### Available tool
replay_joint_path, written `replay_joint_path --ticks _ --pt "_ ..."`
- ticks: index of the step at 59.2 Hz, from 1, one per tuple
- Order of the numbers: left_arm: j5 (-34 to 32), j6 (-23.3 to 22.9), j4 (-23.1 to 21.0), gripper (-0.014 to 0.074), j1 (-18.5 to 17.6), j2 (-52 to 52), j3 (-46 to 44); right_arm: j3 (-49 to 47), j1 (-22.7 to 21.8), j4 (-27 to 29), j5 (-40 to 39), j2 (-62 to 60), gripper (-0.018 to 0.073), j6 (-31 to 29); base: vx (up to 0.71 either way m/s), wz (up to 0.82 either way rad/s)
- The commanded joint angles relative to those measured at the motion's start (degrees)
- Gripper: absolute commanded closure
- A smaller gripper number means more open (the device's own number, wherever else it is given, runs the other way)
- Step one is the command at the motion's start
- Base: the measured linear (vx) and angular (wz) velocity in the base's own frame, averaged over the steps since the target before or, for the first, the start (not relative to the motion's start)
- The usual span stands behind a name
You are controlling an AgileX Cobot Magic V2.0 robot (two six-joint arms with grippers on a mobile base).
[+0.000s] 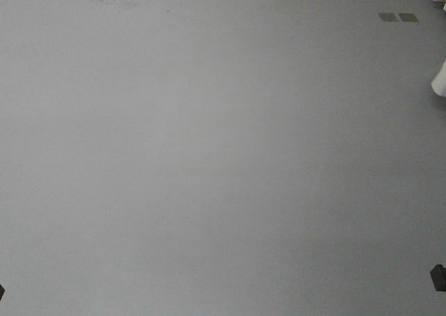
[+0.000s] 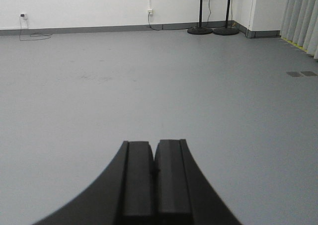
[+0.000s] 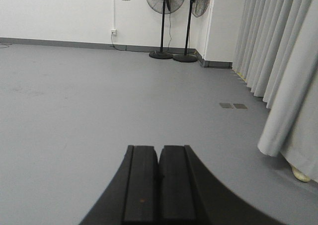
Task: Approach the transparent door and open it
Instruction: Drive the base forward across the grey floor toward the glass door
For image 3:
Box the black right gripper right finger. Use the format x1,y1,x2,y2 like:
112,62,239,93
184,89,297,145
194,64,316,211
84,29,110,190
158,145,286,225

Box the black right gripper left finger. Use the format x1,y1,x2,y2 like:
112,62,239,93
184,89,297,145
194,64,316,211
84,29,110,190
81,146,158,225

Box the metal floor outlet plate left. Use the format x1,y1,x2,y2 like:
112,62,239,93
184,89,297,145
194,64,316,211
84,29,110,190
219,103,232,109

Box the metal floor outlet plate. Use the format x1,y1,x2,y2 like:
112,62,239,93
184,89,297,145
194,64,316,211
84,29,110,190
233,103,247,109
219,103,232,109

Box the metal floor outlet plate right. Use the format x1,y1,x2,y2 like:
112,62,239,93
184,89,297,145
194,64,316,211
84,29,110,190
233,103,247,109

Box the white object under curtain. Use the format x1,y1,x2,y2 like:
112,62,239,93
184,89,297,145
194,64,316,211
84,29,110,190
291,165,311,183

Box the grey pleated curtain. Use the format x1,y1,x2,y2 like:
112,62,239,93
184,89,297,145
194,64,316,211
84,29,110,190
233,0,318,181

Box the black fan power cable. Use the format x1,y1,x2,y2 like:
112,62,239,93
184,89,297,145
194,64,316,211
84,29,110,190
167,15,172,53

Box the black pedestal fan left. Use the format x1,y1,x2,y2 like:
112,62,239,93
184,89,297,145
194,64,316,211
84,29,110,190
146,0,184,60

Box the black pedestal fan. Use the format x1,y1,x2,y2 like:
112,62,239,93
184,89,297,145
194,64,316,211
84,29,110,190
172,0,213,63
146,0,184,60

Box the black pedestal fan right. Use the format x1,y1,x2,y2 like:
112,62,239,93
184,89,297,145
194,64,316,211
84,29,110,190
172,0,213,63

